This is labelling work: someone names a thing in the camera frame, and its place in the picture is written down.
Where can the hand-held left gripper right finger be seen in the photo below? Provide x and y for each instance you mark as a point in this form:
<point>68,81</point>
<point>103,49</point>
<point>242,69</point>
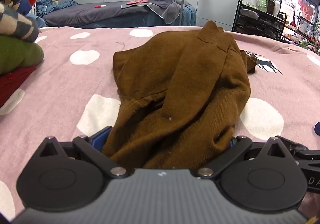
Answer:
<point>233,142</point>

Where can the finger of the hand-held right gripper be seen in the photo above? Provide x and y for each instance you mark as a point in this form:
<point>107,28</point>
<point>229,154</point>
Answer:
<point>318,129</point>

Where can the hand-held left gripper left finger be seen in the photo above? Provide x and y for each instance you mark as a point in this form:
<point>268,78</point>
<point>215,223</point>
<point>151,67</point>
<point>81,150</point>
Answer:
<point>106,135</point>

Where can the brown knit garment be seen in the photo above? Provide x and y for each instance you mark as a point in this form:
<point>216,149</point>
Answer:
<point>175,76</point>

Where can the pink dotted bed sheet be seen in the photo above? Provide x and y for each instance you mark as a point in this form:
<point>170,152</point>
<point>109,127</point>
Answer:
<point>75,76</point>

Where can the dark red knit garment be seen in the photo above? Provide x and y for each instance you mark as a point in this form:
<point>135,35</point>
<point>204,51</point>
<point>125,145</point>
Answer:
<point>12,81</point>

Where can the green folded garment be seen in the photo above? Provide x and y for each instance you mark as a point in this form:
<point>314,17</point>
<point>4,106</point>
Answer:
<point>17,56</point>

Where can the black metal shelf rack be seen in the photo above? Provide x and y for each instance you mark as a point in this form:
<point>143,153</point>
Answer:
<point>260,23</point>

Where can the red lantern decoration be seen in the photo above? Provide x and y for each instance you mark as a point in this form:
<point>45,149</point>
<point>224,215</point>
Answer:
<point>306,7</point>

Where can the small red white item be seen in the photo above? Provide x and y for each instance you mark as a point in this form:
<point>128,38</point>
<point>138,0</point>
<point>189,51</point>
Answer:
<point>100,6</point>

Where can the cream pump bottle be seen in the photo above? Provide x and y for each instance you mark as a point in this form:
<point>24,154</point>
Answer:
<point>277,5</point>

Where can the dark brown pump bottle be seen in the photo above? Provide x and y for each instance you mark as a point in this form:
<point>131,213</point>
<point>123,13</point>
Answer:
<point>270,3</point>

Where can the blue blanket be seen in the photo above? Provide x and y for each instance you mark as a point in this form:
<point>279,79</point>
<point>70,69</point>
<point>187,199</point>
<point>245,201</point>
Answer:
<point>35,20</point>

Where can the red cloth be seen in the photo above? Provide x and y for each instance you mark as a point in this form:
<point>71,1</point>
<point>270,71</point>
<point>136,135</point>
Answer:
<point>136,1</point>

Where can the grey towel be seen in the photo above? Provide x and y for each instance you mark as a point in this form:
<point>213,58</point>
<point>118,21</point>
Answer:
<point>162,6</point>

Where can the grey cream checked cloth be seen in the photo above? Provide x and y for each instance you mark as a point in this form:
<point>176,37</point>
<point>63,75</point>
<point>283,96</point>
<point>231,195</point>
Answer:
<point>15,26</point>

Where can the blue crumpled cloth pile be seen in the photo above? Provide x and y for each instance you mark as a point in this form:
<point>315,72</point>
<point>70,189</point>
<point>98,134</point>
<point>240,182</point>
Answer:
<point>47,3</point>

